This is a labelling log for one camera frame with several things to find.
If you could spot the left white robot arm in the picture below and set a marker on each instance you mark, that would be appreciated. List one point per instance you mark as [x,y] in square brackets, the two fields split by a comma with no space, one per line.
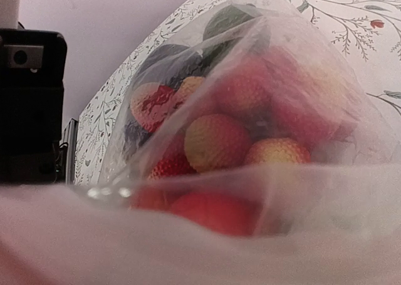
[34,147]

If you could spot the red yellow fake mango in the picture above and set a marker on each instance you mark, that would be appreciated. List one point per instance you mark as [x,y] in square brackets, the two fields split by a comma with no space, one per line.
[215,211]

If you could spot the floral patterned table cloth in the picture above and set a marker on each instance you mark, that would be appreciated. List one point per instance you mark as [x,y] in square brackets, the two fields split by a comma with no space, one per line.
[357,39]

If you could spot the fake lychee bunch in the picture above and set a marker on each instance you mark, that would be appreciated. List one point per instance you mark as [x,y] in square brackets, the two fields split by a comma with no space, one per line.
[264,110]

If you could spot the clear zip top bag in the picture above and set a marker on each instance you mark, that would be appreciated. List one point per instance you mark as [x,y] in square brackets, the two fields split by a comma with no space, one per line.
[306,233]

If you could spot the green fake pepper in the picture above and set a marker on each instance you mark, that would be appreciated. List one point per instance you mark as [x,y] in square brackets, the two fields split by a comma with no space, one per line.
[233,35]

